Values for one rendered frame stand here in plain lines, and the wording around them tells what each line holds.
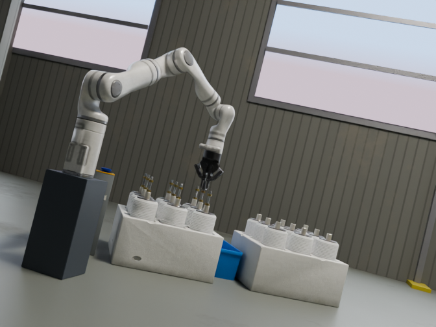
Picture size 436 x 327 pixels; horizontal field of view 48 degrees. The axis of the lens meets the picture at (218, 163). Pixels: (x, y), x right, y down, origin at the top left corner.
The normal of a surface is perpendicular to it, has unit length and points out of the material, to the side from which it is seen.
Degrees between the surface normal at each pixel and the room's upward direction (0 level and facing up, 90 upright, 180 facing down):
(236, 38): 90
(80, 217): 90
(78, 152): 90
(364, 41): 90
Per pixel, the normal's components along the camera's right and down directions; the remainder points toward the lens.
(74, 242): 0.94, 0.23
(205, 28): -0.22, -0.08
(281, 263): 0.25, 0.04
